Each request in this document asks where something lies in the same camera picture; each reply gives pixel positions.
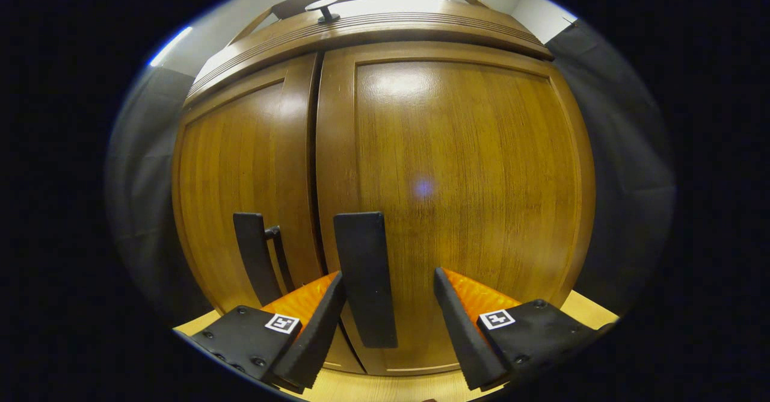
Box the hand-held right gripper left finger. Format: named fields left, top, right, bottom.
left=174, top=271, right=348, bottom=391

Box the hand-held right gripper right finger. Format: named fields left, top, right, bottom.
left=433, top=267, right=617, bottom=391

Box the black door handle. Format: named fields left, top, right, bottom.
left=334, top=211, right=399, bottom=350
left=233, top=212, right=297, bottom=308

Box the wooden cabinet door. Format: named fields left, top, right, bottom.
left=316, top=41, right=596, bottom=377
left=173, top=53, right=328, bottom=374

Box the wooden cabinet drawer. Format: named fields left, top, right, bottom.
left=183, top=0, right=554, bottom=109

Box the black backdrop cloth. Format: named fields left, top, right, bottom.
left=105, top=20, right=677, bottom=326

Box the narrow ceiling strip light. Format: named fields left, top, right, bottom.
left=149, top=26, right=193, bottom=67

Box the round black drawer knob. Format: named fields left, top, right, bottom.
left=305, top=0, right=341, bottom=25

